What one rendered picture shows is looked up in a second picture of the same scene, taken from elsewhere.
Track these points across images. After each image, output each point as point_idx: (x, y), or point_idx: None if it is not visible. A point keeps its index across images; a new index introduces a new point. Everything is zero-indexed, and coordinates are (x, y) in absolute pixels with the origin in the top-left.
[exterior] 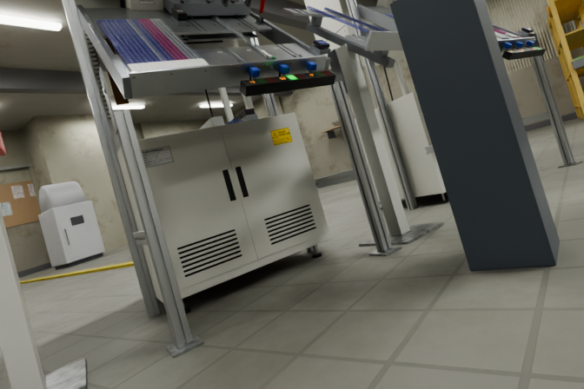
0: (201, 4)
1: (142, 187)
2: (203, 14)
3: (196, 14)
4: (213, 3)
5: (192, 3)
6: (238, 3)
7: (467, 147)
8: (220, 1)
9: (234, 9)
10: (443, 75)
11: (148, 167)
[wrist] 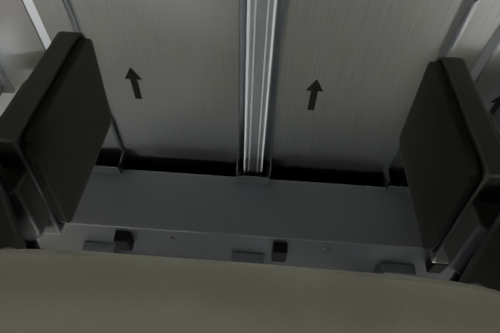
0: (333, 237)
1: None
2: (316, 188)
3: (357, 192)
4: (250, 242)
5: (387, 245)
6: (91, 224)
7: None
8: (192, 253)
9: (126, 195)
10: None
11: None
